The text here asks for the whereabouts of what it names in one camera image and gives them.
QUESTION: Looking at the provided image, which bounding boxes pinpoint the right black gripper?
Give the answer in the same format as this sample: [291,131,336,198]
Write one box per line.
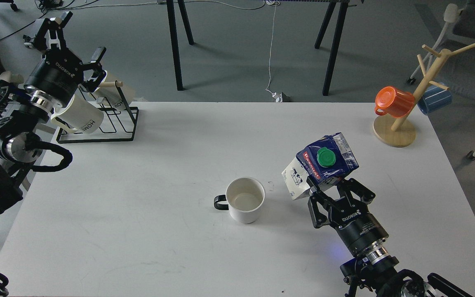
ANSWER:
[308,178,389,257]

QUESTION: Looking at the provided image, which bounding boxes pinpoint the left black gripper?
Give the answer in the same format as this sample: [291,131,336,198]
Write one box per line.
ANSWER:
[23,11,107,107]

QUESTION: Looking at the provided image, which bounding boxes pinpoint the blue white milk carton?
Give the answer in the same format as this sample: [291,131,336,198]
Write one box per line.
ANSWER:
[281,133,359,200]

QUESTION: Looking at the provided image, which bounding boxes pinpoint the white mug black handle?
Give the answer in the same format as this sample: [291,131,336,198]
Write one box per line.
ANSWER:
[213,177,266,224]

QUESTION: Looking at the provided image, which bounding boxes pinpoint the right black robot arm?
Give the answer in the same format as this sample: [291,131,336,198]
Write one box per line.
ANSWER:
[306,177,469,297]

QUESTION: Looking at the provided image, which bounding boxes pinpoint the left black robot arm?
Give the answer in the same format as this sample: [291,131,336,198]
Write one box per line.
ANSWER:
[0,11,106,214]

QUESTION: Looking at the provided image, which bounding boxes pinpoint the white HOME mug front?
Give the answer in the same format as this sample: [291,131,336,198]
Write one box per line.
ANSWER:
[50,94,104,134]

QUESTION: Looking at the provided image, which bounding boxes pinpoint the white home mug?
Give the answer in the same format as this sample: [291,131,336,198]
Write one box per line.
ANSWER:
[92,70,136,111]
[50,94,104,134]

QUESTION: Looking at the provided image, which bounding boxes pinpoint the white HOME mug rear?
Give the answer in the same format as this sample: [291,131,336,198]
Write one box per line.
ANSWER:
[92,70,136,111]

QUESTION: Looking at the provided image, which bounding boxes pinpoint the wooden mug tree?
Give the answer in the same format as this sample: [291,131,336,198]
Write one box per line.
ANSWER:
[373,43,475,147]

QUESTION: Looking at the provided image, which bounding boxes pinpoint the black table legs left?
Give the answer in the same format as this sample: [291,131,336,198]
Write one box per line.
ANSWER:
[165,0,195,92]

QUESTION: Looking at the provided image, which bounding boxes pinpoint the black table legs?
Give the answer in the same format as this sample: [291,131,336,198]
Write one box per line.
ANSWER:
[165,0,195,92]
[314,0,349,96]

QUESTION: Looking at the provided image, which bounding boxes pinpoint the orange mug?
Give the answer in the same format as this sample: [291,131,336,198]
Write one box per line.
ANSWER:
[374,86,415,118]

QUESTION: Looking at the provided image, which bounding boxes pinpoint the power strip on floor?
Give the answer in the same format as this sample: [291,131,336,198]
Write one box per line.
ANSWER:
[272,92,292,103]

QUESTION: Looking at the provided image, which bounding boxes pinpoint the blue mug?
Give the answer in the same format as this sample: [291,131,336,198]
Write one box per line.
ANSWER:
[417,86,453,115]

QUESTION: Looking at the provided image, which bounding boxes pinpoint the white office chair right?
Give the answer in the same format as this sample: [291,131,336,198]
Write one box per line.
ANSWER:
[406,0,475,160]

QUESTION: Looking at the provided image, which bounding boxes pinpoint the black table legs right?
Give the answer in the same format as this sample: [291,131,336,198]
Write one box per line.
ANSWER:
[314,0,349,96]

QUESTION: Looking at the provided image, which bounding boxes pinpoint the black wire mug rack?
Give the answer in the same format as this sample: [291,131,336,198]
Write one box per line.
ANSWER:
[56,82,139,144]

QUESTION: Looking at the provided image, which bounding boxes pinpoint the white cable on floor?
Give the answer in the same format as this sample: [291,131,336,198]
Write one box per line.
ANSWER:
[97,0,280,96]

